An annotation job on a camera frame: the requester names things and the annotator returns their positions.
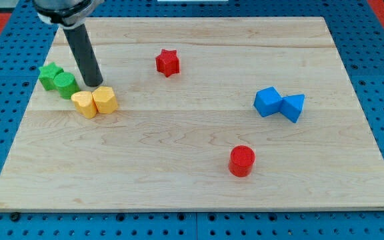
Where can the green cylinder block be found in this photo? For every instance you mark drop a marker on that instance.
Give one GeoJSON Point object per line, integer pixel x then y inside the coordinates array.
{"type": "Point", "coordinates": [66, 84]}

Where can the green star block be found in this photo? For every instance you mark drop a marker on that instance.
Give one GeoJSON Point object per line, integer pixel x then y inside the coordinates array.
{"type": "Point", "coordinates": [47, 75]}

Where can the yellow pentagon block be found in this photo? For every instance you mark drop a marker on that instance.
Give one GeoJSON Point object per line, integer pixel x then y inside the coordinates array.
{"type": "Point", "coordinates": [105, 99]}

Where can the yellow heart block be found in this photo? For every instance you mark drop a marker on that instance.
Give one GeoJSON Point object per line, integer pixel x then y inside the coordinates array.
{"type": "Point", "coordinates": [84, 104]}

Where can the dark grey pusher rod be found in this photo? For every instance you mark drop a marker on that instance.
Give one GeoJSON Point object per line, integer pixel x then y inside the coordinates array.
{"type": "Point", "coordinates": [81, 48]}

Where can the light wooden board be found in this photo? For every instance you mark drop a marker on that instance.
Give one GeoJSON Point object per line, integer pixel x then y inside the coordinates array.
{"type": "Point", "coordinates": [167, 147]}

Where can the blue triangle block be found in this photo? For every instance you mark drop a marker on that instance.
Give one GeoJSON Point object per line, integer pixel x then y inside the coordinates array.
{"type": "Point", "coordinates": [292, 106]}

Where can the blue cube block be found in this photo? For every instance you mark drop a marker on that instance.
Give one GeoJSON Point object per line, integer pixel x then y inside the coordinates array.
{"type": "Point", "coordinates": [267, 101]}

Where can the grey robot arm flange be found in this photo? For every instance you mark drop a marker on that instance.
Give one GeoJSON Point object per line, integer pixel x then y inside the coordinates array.
{"type": "Point", "coordinates": [67, 14]}

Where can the red star block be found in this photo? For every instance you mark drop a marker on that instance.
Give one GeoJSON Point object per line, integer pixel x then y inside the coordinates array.
{"type": "Point", "coordinates": [167, 62]}

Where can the red cylinder block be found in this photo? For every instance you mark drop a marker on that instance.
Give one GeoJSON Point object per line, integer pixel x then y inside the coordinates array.
{"type": "Point", "coordinates": [241, 161]}

